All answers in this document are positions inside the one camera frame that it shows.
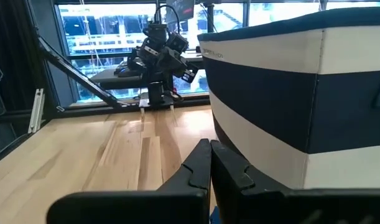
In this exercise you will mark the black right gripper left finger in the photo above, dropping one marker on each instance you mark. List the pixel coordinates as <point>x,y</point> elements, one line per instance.
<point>164,205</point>

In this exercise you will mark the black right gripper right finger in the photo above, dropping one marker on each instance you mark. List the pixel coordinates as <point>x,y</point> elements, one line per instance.
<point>264,202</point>

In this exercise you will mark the navy white striped fabric basket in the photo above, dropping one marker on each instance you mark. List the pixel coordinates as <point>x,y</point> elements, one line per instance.
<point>270,102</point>

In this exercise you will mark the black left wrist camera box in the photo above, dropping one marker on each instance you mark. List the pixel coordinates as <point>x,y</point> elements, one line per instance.
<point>178,42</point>

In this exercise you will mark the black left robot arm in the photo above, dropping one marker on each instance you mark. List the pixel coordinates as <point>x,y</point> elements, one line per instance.
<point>155,90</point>

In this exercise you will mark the dark hanging screen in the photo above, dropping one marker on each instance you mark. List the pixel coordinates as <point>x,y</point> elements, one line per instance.
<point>180,9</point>

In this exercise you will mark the silver metal bracket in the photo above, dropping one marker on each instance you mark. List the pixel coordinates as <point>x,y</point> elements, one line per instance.
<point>36,110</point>

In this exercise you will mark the black diagonal frame strut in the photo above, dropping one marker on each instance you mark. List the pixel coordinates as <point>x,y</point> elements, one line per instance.
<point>81,79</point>

